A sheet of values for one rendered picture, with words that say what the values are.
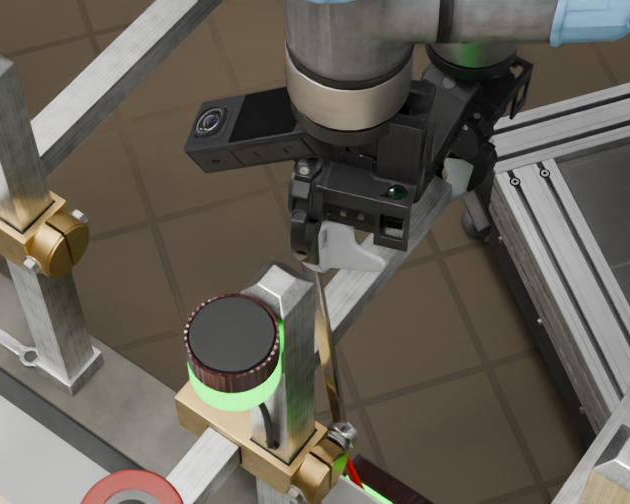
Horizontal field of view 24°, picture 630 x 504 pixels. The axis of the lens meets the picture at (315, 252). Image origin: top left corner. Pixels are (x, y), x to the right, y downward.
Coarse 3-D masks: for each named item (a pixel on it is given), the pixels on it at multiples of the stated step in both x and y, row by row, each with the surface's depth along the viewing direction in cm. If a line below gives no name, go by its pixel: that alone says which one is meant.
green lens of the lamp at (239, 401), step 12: (276, 372) 93; (192, 384) 94; (264, 384) 92; (276, 384) 94; (204, 396) 93; (216, 396) 92; (228, 396) 92; (240, 396) 92; (252, 396) 92; (264, 396) 93; (228, 408) 93; (240, 408) 93
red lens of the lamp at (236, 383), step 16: (192, 320) 92; (272, 352) 90; (192, 368) 91; (208, 368) 90; (256, 368) 90; (272, 368) 92; (208, 384) 91; (224, 384) 90; (240, 384) 90; (256, 384) 91
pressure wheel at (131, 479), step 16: (112, 480) 107; (128, 480) 107; (144, 480) 107; (160, 480) 107; (96, 496) 106; (112, 496) 107; (128, 496) 107; (144, 496) 107; (160, 496) 106; (176, 496) 106
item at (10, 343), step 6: (0, 330) 137; (0, 336) 136; (6, 336) 136; (0, 342) 136; (6, 342) 136; (12, 342) 136; (18, 342) 136; (12, 348) 136; (18, 348) 136; (24, 348) 136; (30, 348) 135; (36, 348) 135; (18, 354) 135; (24, 354) 135; (36, 354) 136; (24, 360) 135; (24, 366) 135; (30, 366) 135
